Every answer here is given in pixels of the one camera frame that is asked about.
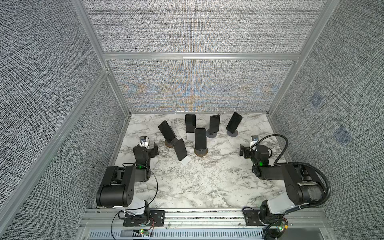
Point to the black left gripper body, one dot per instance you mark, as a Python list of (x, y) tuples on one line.
[(153, 150)]

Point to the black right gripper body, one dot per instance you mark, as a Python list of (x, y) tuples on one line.
[(245, 151)]

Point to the black phone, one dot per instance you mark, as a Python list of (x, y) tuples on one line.
[(190, 122), (180, 149), (200, 139), (234, 122), (167, 132), (214, 124)]

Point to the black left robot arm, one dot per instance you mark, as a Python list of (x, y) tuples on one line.
[(116, 190)]

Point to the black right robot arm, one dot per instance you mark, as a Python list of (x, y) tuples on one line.
[(305, 185)]

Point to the grey round stand right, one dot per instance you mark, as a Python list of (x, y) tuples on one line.
[(234, 134)]

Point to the grey round stand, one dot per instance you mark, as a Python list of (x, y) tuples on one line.
[(234, 134), (210, 135)]

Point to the wooden round stand left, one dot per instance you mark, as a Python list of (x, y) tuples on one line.
[(169, 144)]

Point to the wooden round stand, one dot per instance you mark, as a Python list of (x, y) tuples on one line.
[(201, 152), (169, 144)]

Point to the white folding stand front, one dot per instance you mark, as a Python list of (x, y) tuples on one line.
[(184, 161)]

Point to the white stand back centre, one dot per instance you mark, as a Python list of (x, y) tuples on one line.
[(190, 137)]

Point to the wooden round stand centre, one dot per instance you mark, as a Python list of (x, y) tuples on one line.
[(201, 152)]

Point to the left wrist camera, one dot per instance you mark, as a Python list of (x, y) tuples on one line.
[(144, 141)]

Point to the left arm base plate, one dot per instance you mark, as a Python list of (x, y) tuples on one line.
[(153, 218)]

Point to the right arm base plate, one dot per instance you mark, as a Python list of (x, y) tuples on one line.
[(251, 217)]

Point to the aluminium front rail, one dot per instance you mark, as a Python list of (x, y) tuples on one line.
[(203, 224)]

